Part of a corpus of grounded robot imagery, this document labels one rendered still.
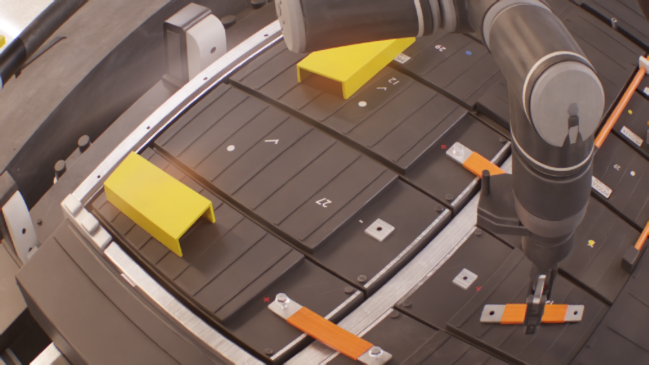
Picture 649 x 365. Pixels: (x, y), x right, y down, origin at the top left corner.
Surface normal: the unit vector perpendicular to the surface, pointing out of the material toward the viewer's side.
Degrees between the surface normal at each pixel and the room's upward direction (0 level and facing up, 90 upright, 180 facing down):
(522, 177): 90
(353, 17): 82
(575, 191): 90
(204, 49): 83
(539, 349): 0
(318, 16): 71
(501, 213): 0
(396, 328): 0
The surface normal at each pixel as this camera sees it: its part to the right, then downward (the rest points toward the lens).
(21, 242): 0.74, 0.43
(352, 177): -0.08, -0.71
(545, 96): 0.16, 0.65
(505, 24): -0.72, -0.36
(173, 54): -0.67, 0.56
